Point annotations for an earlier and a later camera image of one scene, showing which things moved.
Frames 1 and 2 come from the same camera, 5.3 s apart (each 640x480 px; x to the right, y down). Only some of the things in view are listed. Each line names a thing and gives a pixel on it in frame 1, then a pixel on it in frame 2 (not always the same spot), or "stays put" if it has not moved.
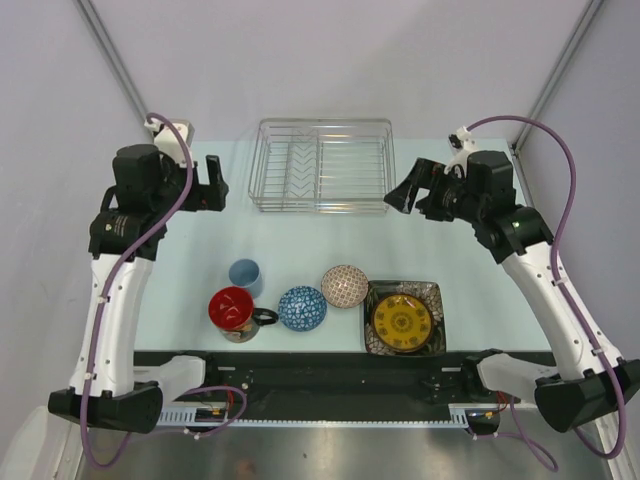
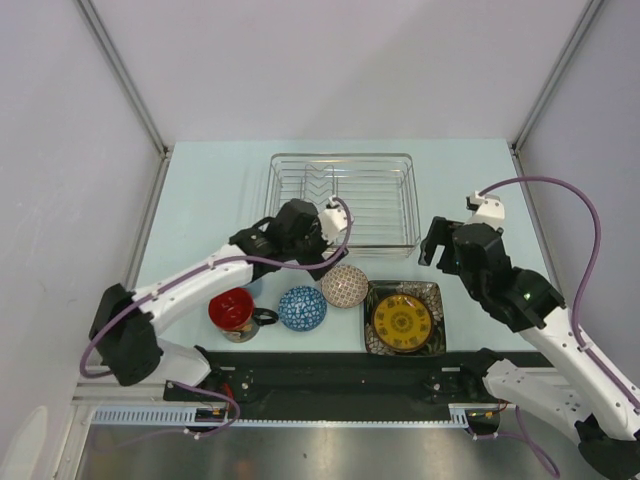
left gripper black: (207, 196) to (322, 245)
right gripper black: (423, 174) to (438, 234)
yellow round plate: (403, 323) stays put
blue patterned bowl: (304, 308) stays put
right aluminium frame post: (557, 67) stays put
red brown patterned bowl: (344, 286) stays put
